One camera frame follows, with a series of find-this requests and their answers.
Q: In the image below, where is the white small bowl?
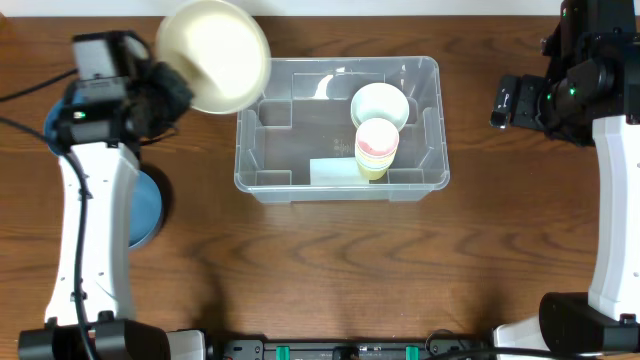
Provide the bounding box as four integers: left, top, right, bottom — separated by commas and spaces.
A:
350, 83, 410, 131

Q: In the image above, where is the pink cup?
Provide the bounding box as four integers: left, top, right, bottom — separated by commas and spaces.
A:
355, 118, 399, 157

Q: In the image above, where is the cream white cup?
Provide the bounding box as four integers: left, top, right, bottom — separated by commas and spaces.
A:
356, 154, 395, 169

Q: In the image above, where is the clear plastic storage container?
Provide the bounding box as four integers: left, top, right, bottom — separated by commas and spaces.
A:
234, 56, 450, 203

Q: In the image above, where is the light blue cup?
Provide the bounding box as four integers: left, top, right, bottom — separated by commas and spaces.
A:
356, 158, 393, 169

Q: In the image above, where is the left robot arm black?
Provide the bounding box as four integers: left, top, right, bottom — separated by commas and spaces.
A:
18, 62, 209, 359

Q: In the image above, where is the yellow cup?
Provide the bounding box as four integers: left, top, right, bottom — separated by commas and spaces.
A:
355, 148, 396, 161
358, 164, 388, 181

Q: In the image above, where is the blue bowl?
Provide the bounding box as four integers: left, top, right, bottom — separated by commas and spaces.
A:
43, 99, 63, 156
129, 171, 164, 250

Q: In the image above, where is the cream bowl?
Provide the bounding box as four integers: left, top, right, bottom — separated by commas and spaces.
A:
155, 0, 271, 114

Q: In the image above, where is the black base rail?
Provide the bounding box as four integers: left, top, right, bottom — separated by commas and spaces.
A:
208, 335, 489, 360

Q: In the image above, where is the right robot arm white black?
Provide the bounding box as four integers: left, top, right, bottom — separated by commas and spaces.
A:
491, 55, 639, 359

